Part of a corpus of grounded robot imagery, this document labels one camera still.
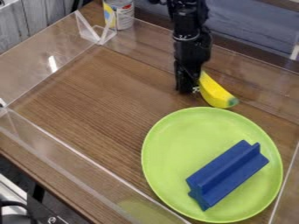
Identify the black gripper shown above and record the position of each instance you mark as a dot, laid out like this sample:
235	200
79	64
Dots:
191	53

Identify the yellow toy banana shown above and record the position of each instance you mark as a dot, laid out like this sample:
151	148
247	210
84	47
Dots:
215	94

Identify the blue plastic block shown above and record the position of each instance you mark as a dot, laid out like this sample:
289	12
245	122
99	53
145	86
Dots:
224	173

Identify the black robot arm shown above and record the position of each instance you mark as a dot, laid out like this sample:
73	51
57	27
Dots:
188	15

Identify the green round plate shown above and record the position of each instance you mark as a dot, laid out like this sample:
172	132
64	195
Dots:
181	143

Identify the white yellow can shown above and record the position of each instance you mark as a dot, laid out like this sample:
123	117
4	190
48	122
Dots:
119	13

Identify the clear acrylic enclosure wall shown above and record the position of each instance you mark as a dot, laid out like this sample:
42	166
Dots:
80	102

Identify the clear acrylic corner bracket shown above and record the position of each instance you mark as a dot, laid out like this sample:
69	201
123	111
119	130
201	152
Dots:
95	33

